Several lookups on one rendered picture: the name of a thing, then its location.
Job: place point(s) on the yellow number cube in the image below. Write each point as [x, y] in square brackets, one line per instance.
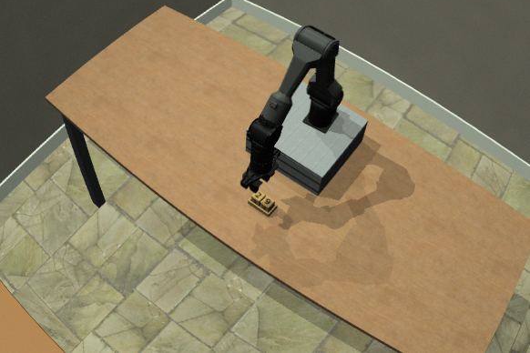
[267, 204]
[257, 198]

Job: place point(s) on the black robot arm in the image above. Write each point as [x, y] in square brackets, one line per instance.
[312, 49]

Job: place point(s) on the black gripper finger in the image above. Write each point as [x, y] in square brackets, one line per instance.
[267, 178]
[254, 185]

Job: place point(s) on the tan shallow tray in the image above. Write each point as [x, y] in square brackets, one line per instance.
[262, 210]

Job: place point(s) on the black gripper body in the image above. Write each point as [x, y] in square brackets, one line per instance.
[256, 171]

